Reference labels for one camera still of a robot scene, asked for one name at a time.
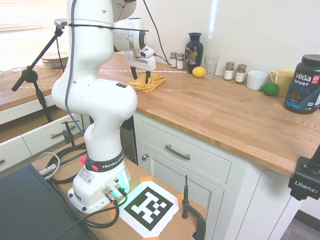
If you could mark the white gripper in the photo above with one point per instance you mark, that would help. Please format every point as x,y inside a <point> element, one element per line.
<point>140,63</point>

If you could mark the yellow terry cloth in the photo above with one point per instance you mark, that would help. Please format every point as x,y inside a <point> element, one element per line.
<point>157,80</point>

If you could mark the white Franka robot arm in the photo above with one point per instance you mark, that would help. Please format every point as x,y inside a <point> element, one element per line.
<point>95,75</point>

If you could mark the spice jar brown contents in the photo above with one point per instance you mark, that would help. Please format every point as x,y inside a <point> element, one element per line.
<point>173,60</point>

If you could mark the spice jar white contents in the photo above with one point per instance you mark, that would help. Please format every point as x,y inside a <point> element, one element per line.
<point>180,62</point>

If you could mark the dark blue painted vase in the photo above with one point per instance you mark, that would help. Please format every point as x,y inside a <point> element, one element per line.
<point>194,53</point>

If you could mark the yellow lemon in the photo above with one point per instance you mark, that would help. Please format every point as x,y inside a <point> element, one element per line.
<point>199,72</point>

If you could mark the clear faceted drinking glass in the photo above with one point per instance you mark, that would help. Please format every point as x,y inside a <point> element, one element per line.
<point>212,67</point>

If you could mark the round metal cabinet knob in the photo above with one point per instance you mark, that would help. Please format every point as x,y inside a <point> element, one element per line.
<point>145,157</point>

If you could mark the stack of white plates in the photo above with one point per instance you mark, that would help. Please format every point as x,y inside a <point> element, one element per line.
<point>53,60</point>

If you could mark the spice jar tan contents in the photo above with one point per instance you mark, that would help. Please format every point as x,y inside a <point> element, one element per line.
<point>229,72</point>

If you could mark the black bar clamp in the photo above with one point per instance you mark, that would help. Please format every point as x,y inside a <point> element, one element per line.
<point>68,132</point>
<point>187,200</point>

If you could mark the white kitchen cabinet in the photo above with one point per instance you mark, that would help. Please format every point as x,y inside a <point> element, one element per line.
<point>200,160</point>

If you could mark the white side cabinet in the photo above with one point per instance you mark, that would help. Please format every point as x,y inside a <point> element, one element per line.
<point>42,135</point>

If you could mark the white ceramic mug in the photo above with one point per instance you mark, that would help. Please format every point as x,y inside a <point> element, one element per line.
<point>257,80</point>

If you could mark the small clear glass dish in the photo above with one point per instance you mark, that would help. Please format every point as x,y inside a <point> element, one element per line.
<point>16,69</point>

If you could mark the green lime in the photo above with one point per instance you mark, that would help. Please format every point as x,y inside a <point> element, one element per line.
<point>270,89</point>

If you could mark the black and white marker sheet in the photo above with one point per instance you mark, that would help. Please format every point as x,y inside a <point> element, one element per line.
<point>150,207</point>

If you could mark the yellow ceramic mug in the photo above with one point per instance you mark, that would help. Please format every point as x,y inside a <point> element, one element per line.
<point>285,81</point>

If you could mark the brown mounting board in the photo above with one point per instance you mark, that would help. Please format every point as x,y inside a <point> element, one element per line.
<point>185,225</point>

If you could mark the black Vega protein tub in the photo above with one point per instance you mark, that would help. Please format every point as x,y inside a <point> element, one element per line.
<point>303,85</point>

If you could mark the black controller case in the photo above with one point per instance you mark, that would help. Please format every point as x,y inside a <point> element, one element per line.
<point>30,205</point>

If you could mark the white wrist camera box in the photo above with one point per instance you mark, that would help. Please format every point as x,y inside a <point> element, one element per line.
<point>147,52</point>

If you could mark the small grey exterior camera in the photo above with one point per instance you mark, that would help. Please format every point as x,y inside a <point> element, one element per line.
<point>61,22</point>

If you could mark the black boom camera stand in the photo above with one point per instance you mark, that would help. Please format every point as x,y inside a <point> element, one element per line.
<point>33,75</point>

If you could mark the black camera clamp stand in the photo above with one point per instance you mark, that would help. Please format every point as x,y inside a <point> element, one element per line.
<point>303,180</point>

